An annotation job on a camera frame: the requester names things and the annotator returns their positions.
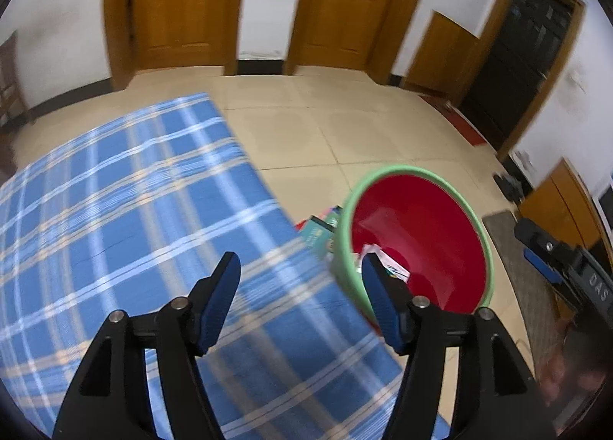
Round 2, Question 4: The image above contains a blue plaid tablecloth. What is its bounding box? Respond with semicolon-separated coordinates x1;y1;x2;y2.
0;93;451;440

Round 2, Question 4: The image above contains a dark entrance door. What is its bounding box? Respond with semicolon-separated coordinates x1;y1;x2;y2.
457;0;587;160

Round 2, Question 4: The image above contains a teal and white box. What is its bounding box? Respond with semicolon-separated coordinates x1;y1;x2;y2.
358;243;411;284

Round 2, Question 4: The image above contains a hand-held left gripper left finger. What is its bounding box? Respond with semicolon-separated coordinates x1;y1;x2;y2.
52;251;241;440

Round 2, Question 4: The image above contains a person's right hand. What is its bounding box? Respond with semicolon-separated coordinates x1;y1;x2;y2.
539;322;606;409

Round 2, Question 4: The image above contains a wooden cabinet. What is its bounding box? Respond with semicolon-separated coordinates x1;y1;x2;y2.
518;159;613;254

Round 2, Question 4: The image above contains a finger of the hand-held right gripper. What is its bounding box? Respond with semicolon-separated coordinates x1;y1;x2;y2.
514;217;575;256
523;249;565;285

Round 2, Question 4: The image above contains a wooden wall panel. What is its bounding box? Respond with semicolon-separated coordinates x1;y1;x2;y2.
403;10;481;98

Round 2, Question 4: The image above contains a wooden door with metal lock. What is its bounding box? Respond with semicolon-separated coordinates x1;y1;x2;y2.
286;0;434;84

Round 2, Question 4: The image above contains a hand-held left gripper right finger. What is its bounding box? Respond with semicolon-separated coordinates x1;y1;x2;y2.
361;252;560;440

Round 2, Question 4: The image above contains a green bin with red inside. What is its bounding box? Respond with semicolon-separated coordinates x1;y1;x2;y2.
330;165;494;330

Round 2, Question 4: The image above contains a teal printed box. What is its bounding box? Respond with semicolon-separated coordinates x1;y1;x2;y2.
297;214;344;261

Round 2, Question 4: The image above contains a grey floor mat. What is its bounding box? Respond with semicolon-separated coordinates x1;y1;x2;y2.
483;210;568;374

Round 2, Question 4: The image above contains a wooden chair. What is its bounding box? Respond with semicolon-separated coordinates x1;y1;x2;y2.
0;33;32;134

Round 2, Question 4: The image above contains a wooden door without handle plate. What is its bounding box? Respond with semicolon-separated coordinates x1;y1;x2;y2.
104;0;252;89

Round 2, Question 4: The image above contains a pair of dark shoes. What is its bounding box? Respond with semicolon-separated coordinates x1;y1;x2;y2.
493;171;530;204

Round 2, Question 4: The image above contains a red doormat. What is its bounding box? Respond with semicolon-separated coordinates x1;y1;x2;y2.
418;94;487;147

